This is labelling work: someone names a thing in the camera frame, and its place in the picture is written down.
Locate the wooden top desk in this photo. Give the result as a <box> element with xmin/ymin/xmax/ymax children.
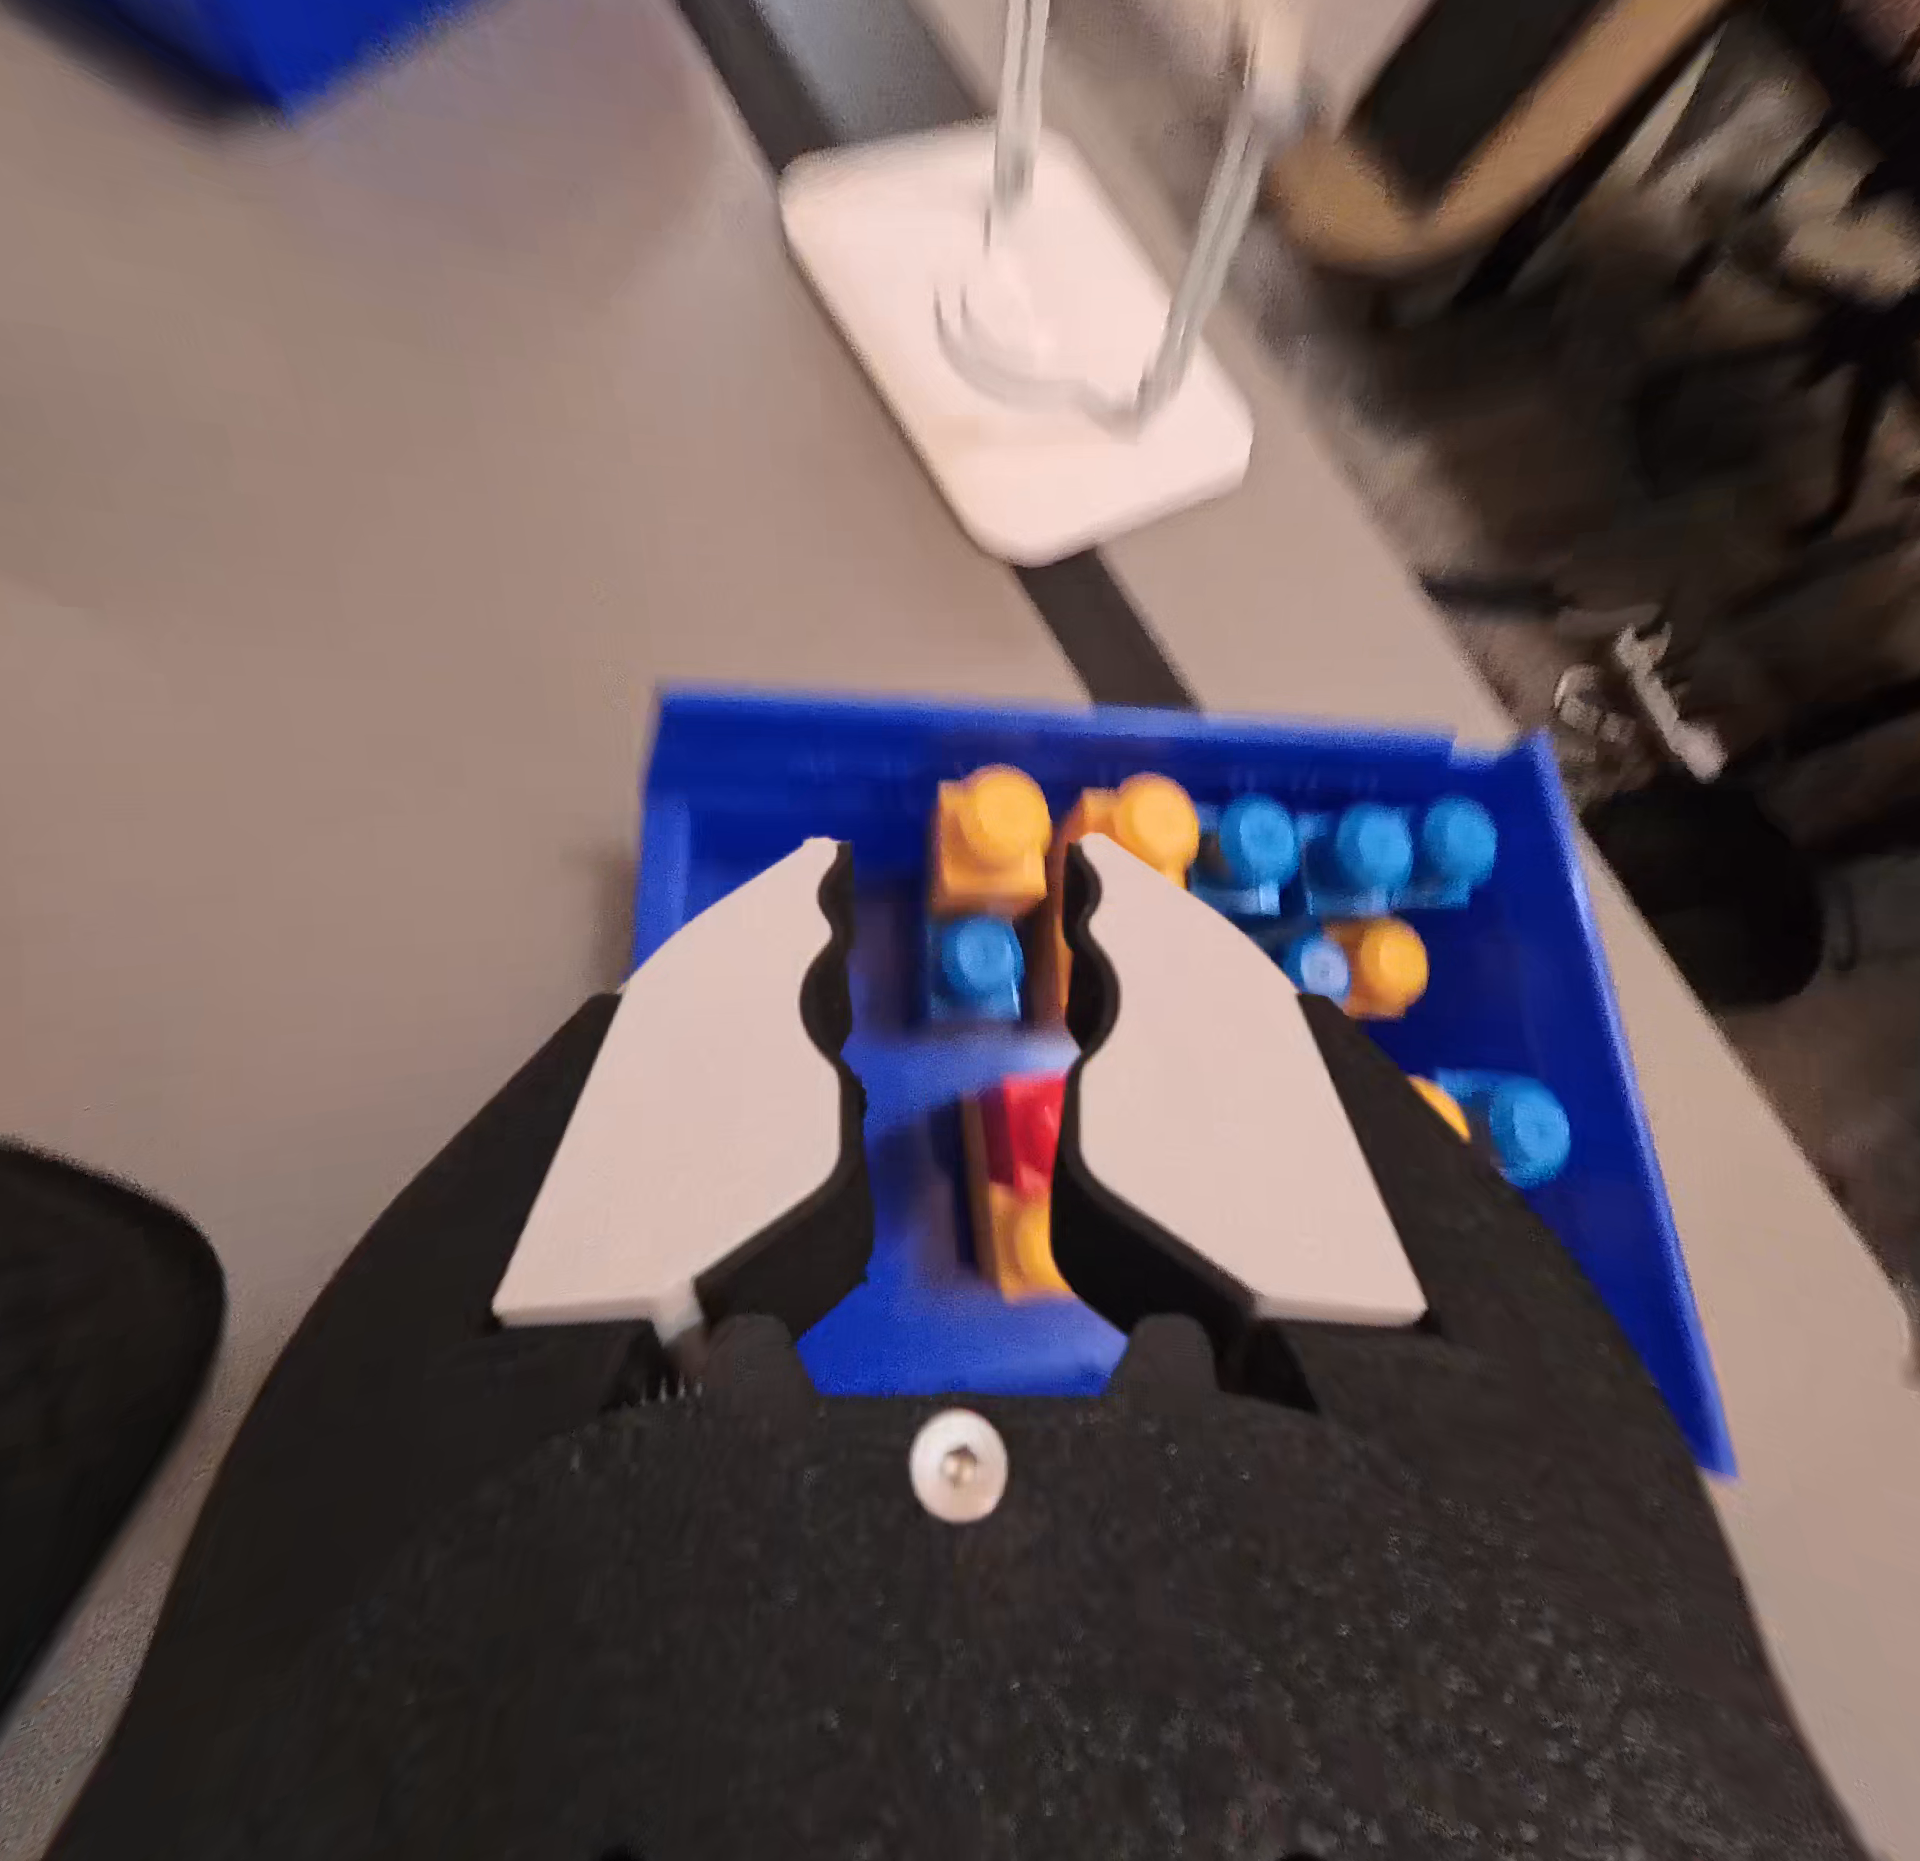
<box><xmin>1274</xmin><ymin>0</ymin><xmax>1788</xmax><ymax>280</ymax></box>

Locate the black wrist rest pad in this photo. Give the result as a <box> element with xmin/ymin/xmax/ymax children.
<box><xmin>0</xmin><ymin>1142</ymin><xmax>230</xmax><ymax>1714</ymax></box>

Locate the white document stand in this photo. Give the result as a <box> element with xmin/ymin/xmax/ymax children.
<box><xmin>776</xmin><ymin>0</ymin><xmax>1314</xmax><ymax>570</ymax></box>

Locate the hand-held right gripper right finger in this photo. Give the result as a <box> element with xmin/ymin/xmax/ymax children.
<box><xmin>1051</xmin><ymin>834</ymin><xmax>1431</xmax><ymax>1334</ymax></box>

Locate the group of toy bricks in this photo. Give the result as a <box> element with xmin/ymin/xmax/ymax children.
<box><xmin>926</xmin><ymin>762</ymin><xmax>1575</xmax><ymax>1299</ymax></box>

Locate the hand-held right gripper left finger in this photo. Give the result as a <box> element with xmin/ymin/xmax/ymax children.
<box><xmin>489</xmin><ymin>836</ymin><xmax>879</xmax><ymax>1336</ymax></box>

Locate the blue plastic bin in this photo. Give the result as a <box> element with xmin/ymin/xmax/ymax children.
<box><xmin>631</xmin><ymin>687</ymin><xmax>1742</xmax><ymax>1480</ymax></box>
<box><xmin>0</xmin><ymin>0</ymin><xmax>571</xmax><ymax>114</ymax></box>

